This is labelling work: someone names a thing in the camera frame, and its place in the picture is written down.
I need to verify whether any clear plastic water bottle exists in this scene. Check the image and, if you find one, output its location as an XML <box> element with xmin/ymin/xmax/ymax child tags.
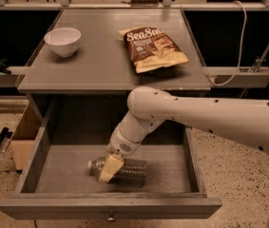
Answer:
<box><xmin>87</xmin><ymin>157</ymin><xmax>148</xmax><ymax>185</ymax></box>

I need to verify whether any brown sea salt chip bag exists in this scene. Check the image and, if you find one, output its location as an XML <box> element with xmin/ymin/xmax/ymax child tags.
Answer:
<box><xmin>119</xmin><ymin>27</ymin><xmax>188</xmax><ymax>73</ymax></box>

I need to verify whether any white ceramic bowl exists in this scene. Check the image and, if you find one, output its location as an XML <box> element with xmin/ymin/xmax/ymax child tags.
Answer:
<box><xmin>44</xmin><ymin>28</ymin><xmax>81</xmax><ymax>57</ymax></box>

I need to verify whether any dark flat device on rail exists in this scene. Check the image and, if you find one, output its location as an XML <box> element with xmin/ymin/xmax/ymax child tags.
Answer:
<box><xmin>130</xmin><ymin>0</ymin><xmax>159</xmax><ymax>8</ymax></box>

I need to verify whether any open grey top drawer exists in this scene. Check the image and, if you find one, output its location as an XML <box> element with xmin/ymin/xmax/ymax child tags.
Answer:
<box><xmin>0</xmin><ymin>98</ymin><xmax>221</xmax><ymax>220</ymax></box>

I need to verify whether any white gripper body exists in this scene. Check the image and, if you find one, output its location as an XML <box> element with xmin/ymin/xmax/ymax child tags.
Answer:
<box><xmin>106</xmin><ymin>126</ymin><xmax>141</xmax><ymax>156</ymax></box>

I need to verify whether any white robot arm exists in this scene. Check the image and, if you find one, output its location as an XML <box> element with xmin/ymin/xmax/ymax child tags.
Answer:
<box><xmin>101</xmin><ymin>86</ymin><xmax>269</xmax><ymax>181</ymax></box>

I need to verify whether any cardboard box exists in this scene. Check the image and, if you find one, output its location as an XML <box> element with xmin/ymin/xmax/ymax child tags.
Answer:
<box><xmin>10</xmin><ymin>104</ymin><xmax>41</xmax><ymax>171</ymax></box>

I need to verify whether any metal drawer knob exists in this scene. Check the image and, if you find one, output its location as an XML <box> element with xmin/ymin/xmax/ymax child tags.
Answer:
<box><xmin>106</xmin><ymin>212</ymin><xmax>116</xmax><ymax>223</ymax></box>

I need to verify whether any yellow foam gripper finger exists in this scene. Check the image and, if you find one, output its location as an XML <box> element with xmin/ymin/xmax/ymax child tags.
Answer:
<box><xmin>99</xmin><ymin>154</ymin><xmax>125</xmax><ymax>182</ymax></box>

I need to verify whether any white cable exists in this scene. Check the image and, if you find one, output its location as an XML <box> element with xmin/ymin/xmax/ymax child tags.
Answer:
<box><xmin>208</xmin><ymin>0</ymin><xmax>248</xmax><ymax>87</ymax></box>

